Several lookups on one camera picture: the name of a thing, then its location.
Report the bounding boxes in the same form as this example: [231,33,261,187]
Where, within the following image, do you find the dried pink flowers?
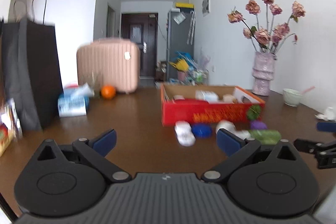
[227,0,306,56]

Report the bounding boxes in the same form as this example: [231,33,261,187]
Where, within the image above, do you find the dark wooden door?
[121,13,158,79]

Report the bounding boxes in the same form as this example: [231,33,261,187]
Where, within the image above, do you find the grey refrigerator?
[166,11,194,81]

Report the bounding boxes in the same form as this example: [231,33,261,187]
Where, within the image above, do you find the red white lint brush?
[172,98,209,105]

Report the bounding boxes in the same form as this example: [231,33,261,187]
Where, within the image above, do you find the pale green bowl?
[283,88,303,107]

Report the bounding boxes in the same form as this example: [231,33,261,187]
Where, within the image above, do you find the pink spoon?
[300,86,315,95]

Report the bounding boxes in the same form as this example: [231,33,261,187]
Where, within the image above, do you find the wire rack with clutter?
[154,52,211,86]

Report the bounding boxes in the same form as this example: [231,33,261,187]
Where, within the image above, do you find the crumpled white tissue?
[315,107,336,122]

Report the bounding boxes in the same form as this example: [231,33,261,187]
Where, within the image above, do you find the red cardboard box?
[160,84,265,126]

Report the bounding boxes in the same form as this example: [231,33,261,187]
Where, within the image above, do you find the black paper bag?
[1,14,63,131]

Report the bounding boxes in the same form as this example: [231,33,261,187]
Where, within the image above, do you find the purple round object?
[250,120,268,130]

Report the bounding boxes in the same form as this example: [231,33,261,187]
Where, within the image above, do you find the white square plastic bottle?
[195,90,219,103]

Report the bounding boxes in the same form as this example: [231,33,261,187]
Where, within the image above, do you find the clear glass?
[81,71,103,98]

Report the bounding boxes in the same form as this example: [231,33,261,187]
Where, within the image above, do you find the colourful snack packet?
[0,98,23,156]

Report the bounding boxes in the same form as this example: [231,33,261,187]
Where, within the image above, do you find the pink suitcase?
[76,38,139,93]

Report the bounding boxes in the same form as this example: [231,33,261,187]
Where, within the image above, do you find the blue ribbed cap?
[191,123,212,138]

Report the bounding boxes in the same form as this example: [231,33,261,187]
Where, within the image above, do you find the pink textured vase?
[252,52,275,97]

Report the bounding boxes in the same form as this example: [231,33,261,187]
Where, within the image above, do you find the large white bottle cap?
[173,95,185,101]

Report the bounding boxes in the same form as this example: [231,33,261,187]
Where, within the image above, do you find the green spray bottle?
[234,130,282,145]

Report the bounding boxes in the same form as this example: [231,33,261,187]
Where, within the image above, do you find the blue tissue pack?
[58,83,95,118]

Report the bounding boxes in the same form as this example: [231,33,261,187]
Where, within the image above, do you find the orange fruit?
[100,85,116,100]

